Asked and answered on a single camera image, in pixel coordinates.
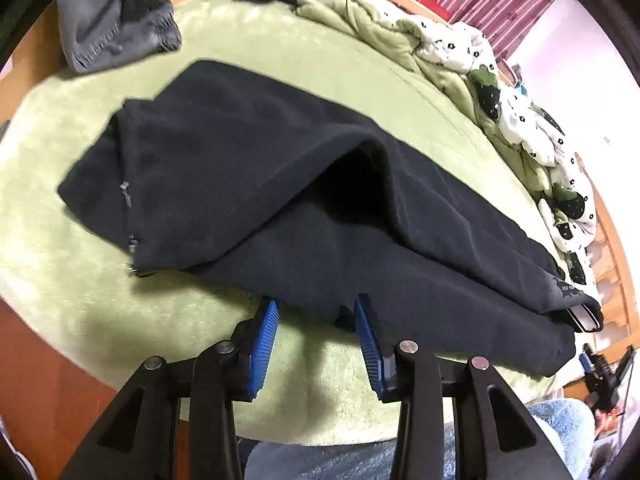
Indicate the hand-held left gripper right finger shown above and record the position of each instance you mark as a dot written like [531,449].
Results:
[370,355]

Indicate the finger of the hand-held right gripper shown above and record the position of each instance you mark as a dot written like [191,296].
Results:
[584,362]

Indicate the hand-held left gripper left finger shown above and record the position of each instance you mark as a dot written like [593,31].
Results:
[264,345]

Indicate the black pants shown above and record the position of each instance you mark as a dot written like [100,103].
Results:
[250,170]

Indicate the light blue fleece clothing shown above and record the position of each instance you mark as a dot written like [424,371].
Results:
[560,425]

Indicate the green fleece blanket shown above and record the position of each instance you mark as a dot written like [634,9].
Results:
[125,310]

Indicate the white flower-print quilt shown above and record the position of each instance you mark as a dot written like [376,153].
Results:
[450,45]

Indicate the grey garment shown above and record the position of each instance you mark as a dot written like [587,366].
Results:
[110,25]

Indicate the wooden bed frame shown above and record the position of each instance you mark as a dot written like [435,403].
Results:
[616,260]

